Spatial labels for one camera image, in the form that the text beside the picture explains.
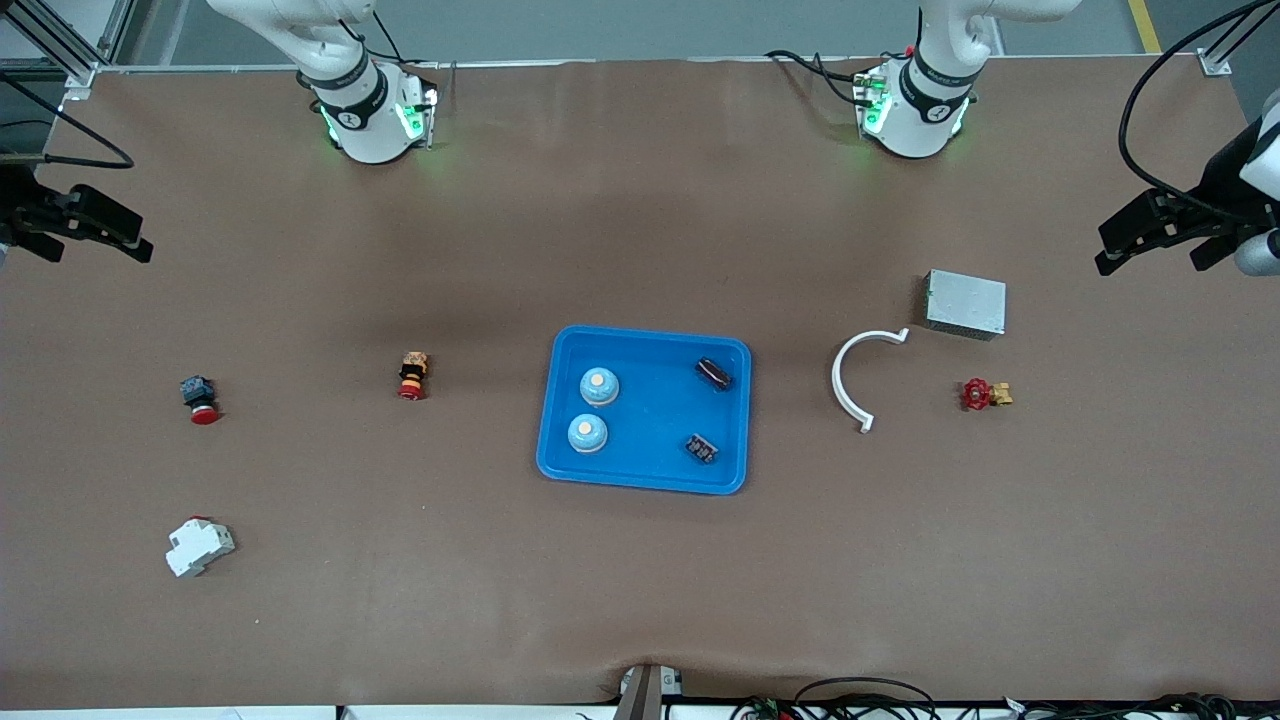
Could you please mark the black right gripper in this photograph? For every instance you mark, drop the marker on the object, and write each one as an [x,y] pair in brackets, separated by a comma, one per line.
[22,213]

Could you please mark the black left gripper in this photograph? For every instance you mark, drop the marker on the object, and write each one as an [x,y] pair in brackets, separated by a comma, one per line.
[1208,214]

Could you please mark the dark red electrolytic capacitor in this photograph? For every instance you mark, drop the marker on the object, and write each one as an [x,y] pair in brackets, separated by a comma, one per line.
[714,373]

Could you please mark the blue dome bell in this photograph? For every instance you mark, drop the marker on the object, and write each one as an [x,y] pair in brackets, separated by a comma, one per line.
[599,388]
[587,434]

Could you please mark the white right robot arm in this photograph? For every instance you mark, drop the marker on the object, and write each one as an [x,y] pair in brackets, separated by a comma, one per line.
[365,120]

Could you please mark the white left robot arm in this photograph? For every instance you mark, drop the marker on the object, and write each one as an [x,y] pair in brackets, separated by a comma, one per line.
[915,120]

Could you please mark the blue plastic tray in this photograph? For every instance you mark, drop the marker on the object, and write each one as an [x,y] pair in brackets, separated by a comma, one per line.
[650,470]

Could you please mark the grey metal power supply box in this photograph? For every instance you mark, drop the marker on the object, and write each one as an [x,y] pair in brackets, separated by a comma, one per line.
[965,303]

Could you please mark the white circuit breaker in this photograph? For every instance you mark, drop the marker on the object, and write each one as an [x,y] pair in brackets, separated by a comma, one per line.
[198,548]

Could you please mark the white curved plastic clamp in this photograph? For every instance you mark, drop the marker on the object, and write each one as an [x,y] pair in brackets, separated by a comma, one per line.
[835,380]

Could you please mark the red yellow emergency stop button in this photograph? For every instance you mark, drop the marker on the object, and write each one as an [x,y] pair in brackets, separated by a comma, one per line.
[411,380]

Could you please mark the brown table mat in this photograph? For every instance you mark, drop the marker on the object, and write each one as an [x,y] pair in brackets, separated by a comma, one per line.
[640,580]

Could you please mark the aluminium frame post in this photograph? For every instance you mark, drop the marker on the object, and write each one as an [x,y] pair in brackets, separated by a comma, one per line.
[1215,63]
[80,78]

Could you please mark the red button black switch body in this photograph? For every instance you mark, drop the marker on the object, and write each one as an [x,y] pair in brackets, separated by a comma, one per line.
[203,412]

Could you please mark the grey metal bracket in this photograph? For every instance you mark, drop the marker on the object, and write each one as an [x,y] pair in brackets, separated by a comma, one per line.
[645,695]

